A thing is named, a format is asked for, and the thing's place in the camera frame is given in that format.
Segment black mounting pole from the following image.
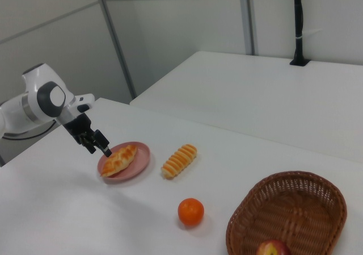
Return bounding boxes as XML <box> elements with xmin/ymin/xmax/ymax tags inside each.
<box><xmin>289</xmin><ymin>0</ymin><xmax>310</xmax><ymax>67</ymax></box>

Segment pink plate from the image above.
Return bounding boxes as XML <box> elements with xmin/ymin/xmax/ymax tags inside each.
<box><xmin>97</xmin><ymin>141</ymin><xmax>151</xmax><ymax>185</ymax></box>

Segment brown woven basket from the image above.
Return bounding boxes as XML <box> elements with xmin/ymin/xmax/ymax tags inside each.
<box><xmin>226</xmin><ymin>170</ymin><xmax>348</xmax><ymax>255</ymax></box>

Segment orange toy fruit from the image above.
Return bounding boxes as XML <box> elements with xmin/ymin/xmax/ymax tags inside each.
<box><xmin>178</xmin><ymin>198</ymin><xmax>205</xmax><ymax>227</ymax></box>

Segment red toy apple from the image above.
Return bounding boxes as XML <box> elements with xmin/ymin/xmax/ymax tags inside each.
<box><xmin>256</xmin><ymin>239</ymin><xmax>292</xmax><ymax>255</ymax></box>

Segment white cable tie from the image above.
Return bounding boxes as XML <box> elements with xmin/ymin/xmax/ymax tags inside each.
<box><xmin>294</xmin><ymin>28</ymin><xmax>323</xmax><ymax>40</ymax></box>

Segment grey partition post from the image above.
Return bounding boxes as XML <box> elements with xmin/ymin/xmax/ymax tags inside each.
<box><xmin>94</xmin><ymin>0</ymin><xmax>138</xmax><ymax>100</ymax></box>
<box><xmin>238</xmin><ymin>0</ymin><xmax>259</xmax><ymax>56</ymax></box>

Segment braided leaf-shaped toy bread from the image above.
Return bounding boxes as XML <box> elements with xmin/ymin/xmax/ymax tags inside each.
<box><xmin>101</xmin><ymin>144</ymin><xmax>138</xmax><ymax>178</ymax></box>

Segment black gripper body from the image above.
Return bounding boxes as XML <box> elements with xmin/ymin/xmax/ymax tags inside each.
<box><xmin>62</xmin><ymin>113</ymin><xmax>93</xmax><ymax>145</ymax></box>

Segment striped toy bread roll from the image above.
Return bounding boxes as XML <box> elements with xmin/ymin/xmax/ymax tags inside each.
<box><xmin>161</xmin><ymin>143</ymin><xmax>198</xmax><ymax>179</ymax></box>

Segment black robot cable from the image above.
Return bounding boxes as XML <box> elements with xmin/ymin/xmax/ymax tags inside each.
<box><xmin>1</xmin><ymin>118</ymin><xmax>59</xmax><ymax>141</ymax></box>

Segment white side table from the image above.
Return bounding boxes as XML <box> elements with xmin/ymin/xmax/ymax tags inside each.
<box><xmin>129</xmin><ymin>50</ymin><xmax>363</xmax><ymax>165</ymax></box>

